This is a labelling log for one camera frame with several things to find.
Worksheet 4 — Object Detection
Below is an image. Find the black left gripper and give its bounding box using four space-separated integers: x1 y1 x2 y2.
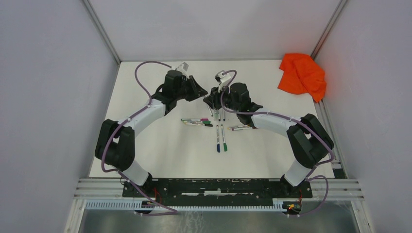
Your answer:
174 76 208 102

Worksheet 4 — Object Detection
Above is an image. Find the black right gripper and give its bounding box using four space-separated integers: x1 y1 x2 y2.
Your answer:
203 83 240 113

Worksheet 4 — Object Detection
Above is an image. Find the brown capped marker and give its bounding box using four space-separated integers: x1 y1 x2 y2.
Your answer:
230 126 256 131

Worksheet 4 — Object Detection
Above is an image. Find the yellow capped marker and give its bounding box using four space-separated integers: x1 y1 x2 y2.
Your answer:
228 125 249 130

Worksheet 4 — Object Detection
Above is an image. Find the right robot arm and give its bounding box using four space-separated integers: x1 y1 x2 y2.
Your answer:
204 83 334 198

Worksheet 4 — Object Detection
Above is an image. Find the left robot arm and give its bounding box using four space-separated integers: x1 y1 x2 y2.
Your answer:
94 70 199 198

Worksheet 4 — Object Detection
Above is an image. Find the black capped horizontal marker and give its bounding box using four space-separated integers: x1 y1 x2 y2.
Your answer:
184 122 213 127

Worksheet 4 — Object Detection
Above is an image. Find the blue capped marker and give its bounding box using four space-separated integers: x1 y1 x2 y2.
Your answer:
216 125 221 153

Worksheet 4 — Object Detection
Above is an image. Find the orange cloth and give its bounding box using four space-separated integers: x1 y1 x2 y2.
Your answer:
278 53 326 102

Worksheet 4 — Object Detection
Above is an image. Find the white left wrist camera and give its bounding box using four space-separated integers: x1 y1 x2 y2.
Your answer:
171 62 189 73

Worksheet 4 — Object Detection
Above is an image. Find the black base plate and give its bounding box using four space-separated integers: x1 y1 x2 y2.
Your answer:
141 178 312 207

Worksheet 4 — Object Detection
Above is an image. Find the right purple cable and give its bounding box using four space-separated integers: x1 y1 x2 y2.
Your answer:
220 69 336 217

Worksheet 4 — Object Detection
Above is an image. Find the purple cable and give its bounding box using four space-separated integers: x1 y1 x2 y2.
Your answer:
220 69 336 217
101 61 178 216

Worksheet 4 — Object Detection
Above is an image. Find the white slotted cable duct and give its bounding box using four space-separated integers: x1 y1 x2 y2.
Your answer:
85 200 289 212

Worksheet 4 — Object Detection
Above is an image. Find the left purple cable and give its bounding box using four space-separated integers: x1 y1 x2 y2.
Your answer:
101 61 178 216

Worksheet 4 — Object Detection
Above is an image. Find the aluminium frame rail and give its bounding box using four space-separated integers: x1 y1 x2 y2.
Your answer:
74 178 364 201

